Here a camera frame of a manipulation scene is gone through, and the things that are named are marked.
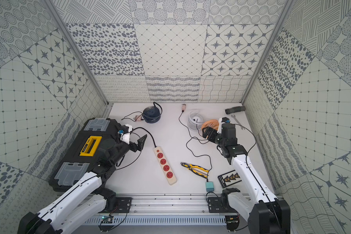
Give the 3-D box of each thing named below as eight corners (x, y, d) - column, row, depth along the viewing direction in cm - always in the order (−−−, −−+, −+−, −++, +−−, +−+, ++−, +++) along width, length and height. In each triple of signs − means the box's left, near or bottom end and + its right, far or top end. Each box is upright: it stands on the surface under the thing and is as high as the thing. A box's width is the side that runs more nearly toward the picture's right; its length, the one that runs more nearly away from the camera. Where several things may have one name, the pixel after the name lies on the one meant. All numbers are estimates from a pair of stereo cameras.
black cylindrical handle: (227, 116, 115) (229, 112, 111) (224, 111, 118) (226, 108, 114) (245, 111, 117) (247, 108, 114) (242, 107, 120) (243, 104, 117)
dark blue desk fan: (150, 126, 107) (149, 121, 102) (141, 116, 113) (139, 110, 108) (166, 116, 113) (165, 110, 108) (156, 107, 120) (155, 101, 114)
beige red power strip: (170, 186, 81) (170, 185, 79) (152, 149, 95) (151, 148, 94) (178, 181, 83) (178, 180, 81) (159, 146, 97) (159, 144, 96)
